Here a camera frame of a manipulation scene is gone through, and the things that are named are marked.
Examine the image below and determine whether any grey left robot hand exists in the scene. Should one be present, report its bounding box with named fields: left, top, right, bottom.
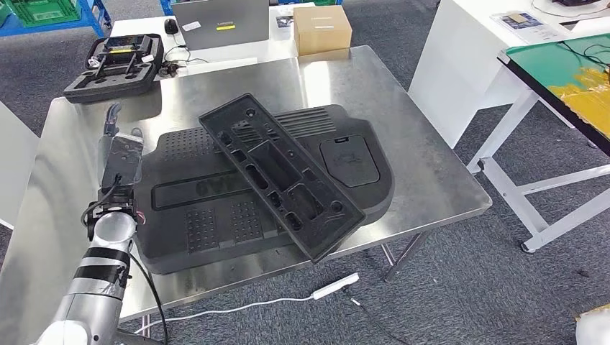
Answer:
left=96, top=103, right=123, bottom=188

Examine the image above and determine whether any printed paper sheet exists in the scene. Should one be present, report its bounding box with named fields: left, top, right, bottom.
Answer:
left=491, top=10, right=565, bottom=45

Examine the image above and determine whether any green plastic crate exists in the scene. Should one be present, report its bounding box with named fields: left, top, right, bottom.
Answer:
left=4, top=0, right=82, bottom=28

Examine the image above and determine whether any person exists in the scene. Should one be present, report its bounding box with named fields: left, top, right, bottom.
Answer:
left=575, top=310, right=610, bottom=345

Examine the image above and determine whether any white power strip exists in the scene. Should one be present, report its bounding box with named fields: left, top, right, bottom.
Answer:
left=311, top=272, right=360, bottom=301

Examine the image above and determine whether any black plastic plate bracket part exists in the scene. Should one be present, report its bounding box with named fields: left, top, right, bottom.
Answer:
left=199, top=93, right=367, bottom=264

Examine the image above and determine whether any large black plastic cover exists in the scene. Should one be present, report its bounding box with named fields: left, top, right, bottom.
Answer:
left=132, top=103, right=396, bottom=276

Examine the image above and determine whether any blue metal cart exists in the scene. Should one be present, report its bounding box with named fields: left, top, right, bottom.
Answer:
left=0, top=0, right=113, bottom=39

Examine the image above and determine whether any yellow tape patch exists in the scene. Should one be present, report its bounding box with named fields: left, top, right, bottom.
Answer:
left=547, top=66, right=610, bottom=139

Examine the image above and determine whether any black foam case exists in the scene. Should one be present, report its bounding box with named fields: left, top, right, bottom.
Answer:
left=63, top=33, right=165, bottom=104

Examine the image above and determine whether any stainless steel workbench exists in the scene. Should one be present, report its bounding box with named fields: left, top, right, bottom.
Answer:
left=0, top=45, right=493, bottom=345

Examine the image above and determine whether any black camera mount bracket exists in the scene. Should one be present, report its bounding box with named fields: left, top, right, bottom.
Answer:
left=101, top=134, right=145, bottom=191

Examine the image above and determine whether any grey laptop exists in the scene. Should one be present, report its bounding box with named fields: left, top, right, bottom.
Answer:
left=170, top=0, right=270, bottom=52

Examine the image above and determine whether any black remote controller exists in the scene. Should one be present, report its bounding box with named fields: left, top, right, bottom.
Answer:
left=88, top=35, right=156, bottom=80

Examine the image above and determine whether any green top table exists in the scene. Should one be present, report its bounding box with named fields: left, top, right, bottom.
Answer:
left=467, top=33, right=610, bottom=254

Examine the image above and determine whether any white desk side panel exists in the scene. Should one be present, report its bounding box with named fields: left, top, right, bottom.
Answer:
left=0, top=100, right=40, bottom=231

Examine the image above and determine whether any white power cable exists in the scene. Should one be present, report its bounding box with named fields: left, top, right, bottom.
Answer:
left=135, top=295, right=316, bottom=335

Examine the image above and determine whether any brown cardboard box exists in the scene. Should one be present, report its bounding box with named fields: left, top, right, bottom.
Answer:
left=292, top=5, right=354, bottom=57

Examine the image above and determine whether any black cable bundle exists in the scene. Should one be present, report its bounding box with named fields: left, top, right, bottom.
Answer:
left=158, top=45, right=211, bottom=78

